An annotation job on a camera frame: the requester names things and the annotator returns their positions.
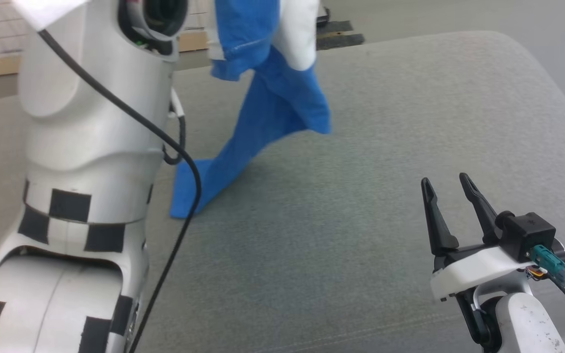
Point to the teal right camera connector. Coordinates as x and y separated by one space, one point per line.
550 262

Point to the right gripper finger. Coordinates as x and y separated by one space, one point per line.
483 213
437 220

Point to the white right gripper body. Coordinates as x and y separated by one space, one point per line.
478 267

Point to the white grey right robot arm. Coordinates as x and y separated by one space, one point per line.
532 323

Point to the black floor mat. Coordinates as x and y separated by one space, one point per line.
339 41

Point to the blue and white t-shirt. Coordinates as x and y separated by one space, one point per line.
272 98

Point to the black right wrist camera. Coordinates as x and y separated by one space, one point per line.
527 230

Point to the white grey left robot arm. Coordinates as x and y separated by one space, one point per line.
91 98

